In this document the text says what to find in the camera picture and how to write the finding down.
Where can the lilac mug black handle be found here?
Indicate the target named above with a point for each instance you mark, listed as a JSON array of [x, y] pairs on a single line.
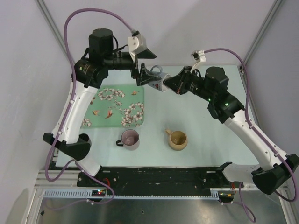
[[130, 140]]

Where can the aluminium frame rail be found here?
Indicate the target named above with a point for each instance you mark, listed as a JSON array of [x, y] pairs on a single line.
[[53, 26]]

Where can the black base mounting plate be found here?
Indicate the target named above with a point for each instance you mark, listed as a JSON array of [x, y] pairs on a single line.
[[153, 181]]

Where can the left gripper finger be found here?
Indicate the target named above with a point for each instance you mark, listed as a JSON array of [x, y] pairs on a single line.
[[146, 76], [145, 53]]

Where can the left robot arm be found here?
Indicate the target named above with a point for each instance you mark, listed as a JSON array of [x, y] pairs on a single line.
[[89, 72]]

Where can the dark brown gold mug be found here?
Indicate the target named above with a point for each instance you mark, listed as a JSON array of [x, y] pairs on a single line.
[[84, 137]]

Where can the grey slotted cable duct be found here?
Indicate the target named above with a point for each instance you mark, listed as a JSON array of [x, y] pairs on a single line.
[[99, 194]]

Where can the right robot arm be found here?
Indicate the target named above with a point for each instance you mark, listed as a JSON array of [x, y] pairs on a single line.
[[274, 166]]

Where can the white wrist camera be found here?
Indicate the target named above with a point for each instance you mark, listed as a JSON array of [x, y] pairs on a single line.
[[199, 58], [136, 44]]

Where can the tan round ceramic mug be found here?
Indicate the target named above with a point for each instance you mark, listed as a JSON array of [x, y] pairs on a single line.
[[177, 140]]

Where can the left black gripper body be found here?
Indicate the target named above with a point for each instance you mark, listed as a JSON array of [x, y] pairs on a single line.
[[120, 61]]

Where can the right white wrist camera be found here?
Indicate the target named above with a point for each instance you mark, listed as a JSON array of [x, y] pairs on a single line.
[[199, 58]]

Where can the green floral serving tray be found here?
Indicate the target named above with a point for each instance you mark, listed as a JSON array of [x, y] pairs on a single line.
[[115, 106]]

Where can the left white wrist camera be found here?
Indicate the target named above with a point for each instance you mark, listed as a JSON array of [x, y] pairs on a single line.
[[136, 44]]

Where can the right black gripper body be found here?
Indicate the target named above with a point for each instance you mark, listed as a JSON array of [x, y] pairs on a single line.
[[191, 83]]

